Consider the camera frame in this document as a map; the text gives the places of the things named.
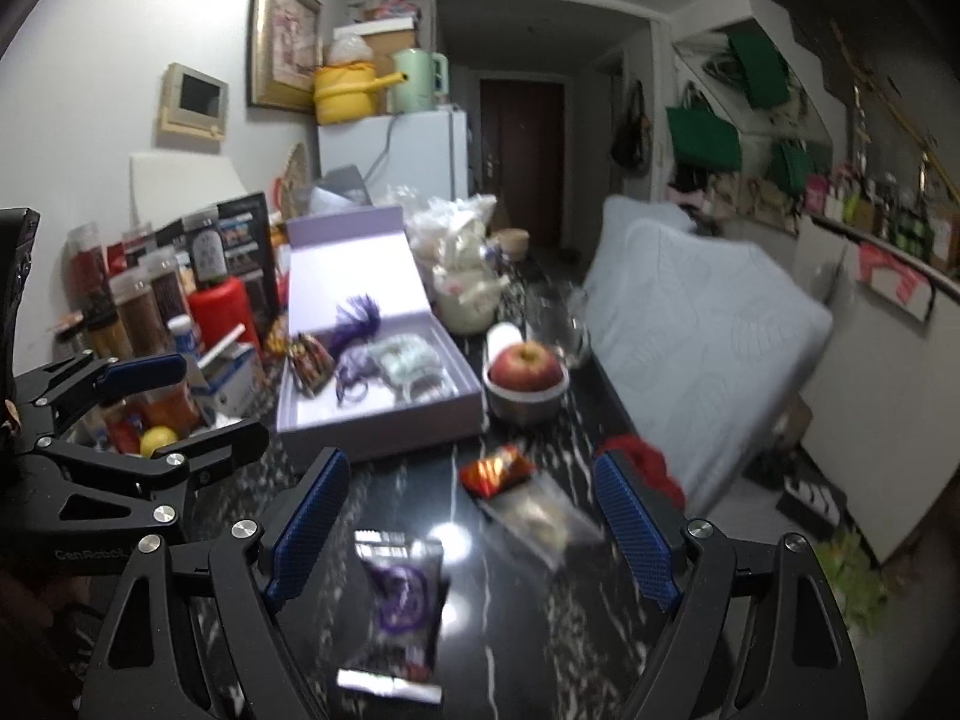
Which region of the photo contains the brown gold snack packet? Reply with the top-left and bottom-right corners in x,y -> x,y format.
289,332 -> 336,396

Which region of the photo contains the small white bottle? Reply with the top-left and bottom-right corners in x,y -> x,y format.
166,315 -> 203,361

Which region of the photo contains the red apple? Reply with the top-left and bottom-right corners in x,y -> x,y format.
487,341 -> 563,393

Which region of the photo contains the orange bottle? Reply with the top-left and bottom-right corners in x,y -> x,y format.
142,379 -> 202,432

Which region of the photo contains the small clear bag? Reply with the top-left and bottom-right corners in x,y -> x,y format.
328,34 -> 376,68

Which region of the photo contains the black hanging bag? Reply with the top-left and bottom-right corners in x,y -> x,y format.
611,79 -> 651,172

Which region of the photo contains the metal bowl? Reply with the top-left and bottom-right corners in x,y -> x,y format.
482,371 -> 571,425

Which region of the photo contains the pink paper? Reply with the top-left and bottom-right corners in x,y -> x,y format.
857,244 -> 935,320

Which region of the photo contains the woven fan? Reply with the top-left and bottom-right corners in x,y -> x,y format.
279,142 -> 312,215

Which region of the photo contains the clear plastic bag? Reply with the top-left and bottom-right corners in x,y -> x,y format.
405,193 -> 500,271

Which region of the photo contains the white wall rack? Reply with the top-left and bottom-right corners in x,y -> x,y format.
671,30 -> 837,230

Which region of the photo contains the bamboo pole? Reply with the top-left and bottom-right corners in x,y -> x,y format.
832,19 -> 960,196

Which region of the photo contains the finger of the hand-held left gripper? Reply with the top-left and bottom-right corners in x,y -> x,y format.
11,354 -> 187,451
30,420 -> 269,541

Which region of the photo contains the dark bottle white label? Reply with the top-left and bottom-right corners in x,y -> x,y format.
184,214 -> 230,290

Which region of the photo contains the purple gift box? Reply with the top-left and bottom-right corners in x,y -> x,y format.
276,204 -> 488,464

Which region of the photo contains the row of bottles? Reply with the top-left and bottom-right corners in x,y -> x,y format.
806,165 -> 960,271

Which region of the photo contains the red fuzzy scrunchie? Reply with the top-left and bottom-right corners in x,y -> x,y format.
600,433 -> 687,507

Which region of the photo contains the light blue quilted cushion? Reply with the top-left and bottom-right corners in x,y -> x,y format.
581,195 -> 835,511

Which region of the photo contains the brown door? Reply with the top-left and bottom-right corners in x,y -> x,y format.
480,79 -> 565,248

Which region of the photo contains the blue white box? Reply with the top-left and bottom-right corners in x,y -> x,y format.
199,341 -> 263,417

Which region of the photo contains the cardboard box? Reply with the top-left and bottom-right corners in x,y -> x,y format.
334,15 -> 419,80

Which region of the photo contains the white cable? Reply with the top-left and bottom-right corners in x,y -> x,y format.
401,367 -> 460,402

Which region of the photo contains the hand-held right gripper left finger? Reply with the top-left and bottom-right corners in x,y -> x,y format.
79,446 -> 352,720

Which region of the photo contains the red plastic bottle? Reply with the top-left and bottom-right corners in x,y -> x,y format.
187,276 -> 261,361

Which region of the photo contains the black white striped box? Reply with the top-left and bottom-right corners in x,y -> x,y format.
776,476 -> 848,537

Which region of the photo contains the green cloth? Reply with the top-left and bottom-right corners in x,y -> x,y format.
814,525 -> 890,631

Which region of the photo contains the dark spice jar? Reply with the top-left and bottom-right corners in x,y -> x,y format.
141,246 -> 197,323

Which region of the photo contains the black printed package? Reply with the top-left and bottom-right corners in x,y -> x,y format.
154,191 -> 280,316

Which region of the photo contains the grey paper bag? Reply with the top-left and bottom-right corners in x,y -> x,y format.
309,165 -> 374,215

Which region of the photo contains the black power cable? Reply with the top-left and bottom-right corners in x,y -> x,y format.
366,116 -> 396,182

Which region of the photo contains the glass mug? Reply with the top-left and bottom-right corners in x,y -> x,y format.
525,281 -> 593,370

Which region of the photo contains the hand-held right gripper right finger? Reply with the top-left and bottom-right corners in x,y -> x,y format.
592,448 -> 871,720

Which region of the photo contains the framed picture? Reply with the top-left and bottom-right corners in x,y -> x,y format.
247,0 -> 323,115

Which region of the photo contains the red spice jar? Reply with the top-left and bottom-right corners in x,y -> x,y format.
67,223 -> 112,316

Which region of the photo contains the yellow pot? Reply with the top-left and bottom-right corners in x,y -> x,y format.
313,64 -> 410,126

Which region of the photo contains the green electric kettle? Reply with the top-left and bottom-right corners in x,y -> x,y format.
388,49 -> 449,115

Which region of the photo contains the green tote bag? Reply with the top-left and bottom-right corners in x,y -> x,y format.
666,103 -> 743,173
729,30 -> 792,107
772,141 -> 815,196

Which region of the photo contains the wall intercom panel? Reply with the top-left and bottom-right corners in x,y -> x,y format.
157,62 -> 230,151

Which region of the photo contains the white refrigerator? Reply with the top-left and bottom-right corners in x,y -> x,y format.
316,109 -> 470,203

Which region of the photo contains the white cabinet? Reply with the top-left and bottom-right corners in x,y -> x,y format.
795,214 -> 960,563

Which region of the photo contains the white teal patterned pouch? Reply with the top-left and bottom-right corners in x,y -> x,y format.
367,334 -> 436,383

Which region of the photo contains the red gold snack packet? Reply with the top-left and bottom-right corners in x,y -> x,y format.
459,444 -> 537,500

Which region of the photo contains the clear bag of nuts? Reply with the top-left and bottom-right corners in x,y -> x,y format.
480,476 -> 605,571

